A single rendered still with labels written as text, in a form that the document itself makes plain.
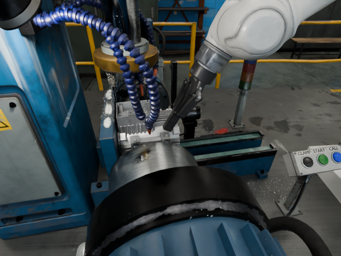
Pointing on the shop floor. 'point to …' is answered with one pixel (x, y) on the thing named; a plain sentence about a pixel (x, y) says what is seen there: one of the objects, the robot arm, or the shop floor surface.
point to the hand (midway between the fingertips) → (171, 121)
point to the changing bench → (313, 42)
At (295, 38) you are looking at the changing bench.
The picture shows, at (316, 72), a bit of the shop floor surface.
